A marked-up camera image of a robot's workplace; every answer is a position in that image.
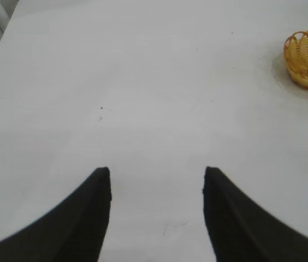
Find clear round plate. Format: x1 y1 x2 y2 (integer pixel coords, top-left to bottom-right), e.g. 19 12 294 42
271 51 308 103

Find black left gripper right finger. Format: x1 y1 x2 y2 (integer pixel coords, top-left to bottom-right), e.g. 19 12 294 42
202 166 308 262

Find yellow woven plastic basket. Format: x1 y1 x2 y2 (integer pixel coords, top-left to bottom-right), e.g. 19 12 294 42
283 26 308 92

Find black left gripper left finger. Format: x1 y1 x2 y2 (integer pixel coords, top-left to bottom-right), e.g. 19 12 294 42
0 166 112 262

